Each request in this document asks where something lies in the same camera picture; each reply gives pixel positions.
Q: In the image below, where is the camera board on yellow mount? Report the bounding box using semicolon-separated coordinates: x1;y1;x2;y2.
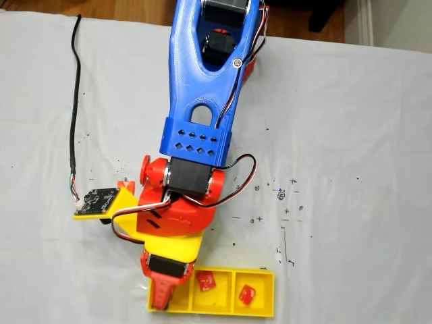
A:
72;187;146;244

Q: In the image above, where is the dark furniture leg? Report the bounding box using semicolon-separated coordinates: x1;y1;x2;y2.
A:
307;0;337;34

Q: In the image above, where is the white plastic table cover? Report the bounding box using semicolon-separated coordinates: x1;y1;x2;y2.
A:
0;9;432;324

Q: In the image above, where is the black camera cable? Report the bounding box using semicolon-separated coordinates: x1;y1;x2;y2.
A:
69;13;84;207

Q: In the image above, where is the yellow three-compartment box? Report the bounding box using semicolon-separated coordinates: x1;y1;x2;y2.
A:
146;265;276;318

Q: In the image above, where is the white door trim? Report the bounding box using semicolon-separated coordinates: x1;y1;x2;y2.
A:
356;0;375;47

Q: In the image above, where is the red cherry candy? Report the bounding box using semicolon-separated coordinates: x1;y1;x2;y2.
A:
196;271;217;292
238;283;257;306

